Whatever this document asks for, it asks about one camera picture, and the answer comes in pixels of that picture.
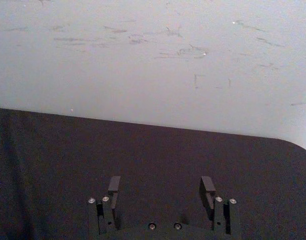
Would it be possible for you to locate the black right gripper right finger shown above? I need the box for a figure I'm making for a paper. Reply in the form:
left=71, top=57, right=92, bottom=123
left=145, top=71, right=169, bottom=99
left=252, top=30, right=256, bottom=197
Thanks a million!
left=199, top=175, right=239, bottom=235

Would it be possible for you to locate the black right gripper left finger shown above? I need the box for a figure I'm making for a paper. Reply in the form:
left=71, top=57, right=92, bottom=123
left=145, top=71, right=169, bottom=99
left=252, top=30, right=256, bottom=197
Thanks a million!
left=86, top=175, right=124, bottom=236

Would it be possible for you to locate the black table cloth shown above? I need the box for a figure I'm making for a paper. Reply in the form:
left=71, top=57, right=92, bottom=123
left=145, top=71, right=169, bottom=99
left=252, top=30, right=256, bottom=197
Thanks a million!
left=0, top=107, right=306, bottom=240

